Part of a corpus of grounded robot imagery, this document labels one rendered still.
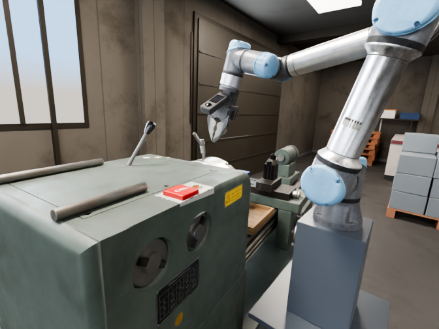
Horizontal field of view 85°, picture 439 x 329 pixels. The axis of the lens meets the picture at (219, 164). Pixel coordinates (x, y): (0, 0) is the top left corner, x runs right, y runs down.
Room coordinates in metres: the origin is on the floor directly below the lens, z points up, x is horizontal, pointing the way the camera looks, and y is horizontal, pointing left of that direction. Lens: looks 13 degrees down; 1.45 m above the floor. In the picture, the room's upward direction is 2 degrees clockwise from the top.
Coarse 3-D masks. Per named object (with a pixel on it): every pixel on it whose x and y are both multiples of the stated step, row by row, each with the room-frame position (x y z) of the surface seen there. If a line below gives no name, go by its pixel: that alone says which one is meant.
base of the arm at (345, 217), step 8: (344, 200) 0.70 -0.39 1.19; (352, 200) 0.70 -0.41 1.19; (320, 208) 0.75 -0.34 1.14; (328, 208) 0.72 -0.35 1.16; (336, 208) 0.70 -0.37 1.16; (344, 208) 0.70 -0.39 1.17; (352, 208) 0.70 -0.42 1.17; (360, 208) 0.72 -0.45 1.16; (320, 216) 0.73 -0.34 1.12; (328, 216) 0.71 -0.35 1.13; (336, 216) 0.70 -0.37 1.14; (344, 216) 0.69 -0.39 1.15; (352, 216) 0.70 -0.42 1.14; (360, 216) 0.70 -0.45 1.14; (328, 224) 0.70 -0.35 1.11; (336, 224) 0.69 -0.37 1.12; (344, 224) 0.68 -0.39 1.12; (352, 224) 0.68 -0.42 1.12; (360, 224) 0.70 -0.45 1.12
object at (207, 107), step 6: (216, 96) 0.90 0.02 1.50; (222, 96) 0.90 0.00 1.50; (228, 96) 0.90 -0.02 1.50; (204, 102) 0.87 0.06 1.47; (210, 102) 0.87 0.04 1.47; (216, 102) 0.87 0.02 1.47; (222, 102) 0.88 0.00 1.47; (204, 108) 0.85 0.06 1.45; (210, 108) 0.84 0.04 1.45; (216, 108) 0.86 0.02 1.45; (210, 114) 0.85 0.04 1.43
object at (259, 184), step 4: (260, 180) 1.46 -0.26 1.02; (264, 180) 1.47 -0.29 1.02; (268, 180) 1.47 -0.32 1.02; (276, 180) 1.48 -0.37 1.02; (280, 180) 1.54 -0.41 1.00; (256, 184) 1.43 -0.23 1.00; (260, 184) 1.42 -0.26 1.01; (264, 184) 1.41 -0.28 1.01; (268, 184) 1.39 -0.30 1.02; (272, 184) 1.41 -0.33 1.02; (276, 184) 1.47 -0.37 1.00; (280, 184) 1.55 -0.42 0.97; (256, 188) 1.43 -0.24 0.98; (260, 188) 1.42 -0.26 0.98; (264, 188) 1.41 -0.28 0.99; (268, 188) 1.39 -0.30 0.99; (272, 188) 1.41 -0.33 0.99
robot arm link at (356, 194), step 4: (360, 160) 0.70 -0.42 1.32; (364, 160) 0.71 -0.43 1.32; (364, 164) 0.70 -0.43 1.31; (364, 168) 0.71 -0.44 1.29; (360, 172) 0.69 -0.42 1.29; (364, 172) 0.71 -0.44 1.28; (360, 176) 0.69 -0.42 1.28; (364, 176) 0.72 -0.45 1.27; (360, 180) 0.69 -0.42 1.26; (360, 184) 0.70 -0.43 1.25; (356, 188) 0.68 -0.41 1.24; (360, 188) 0.71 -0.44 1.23; (352, 192) 0.70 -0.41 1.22; (356, 192) 0.70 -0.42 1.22; (360, 192) 0.71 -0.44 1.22; (348, 196) 0.70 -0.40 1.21; (352, 196) 0.70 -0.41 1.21; (356, 196) 0.70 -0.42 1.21; (360, 196) 0.71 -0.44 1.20
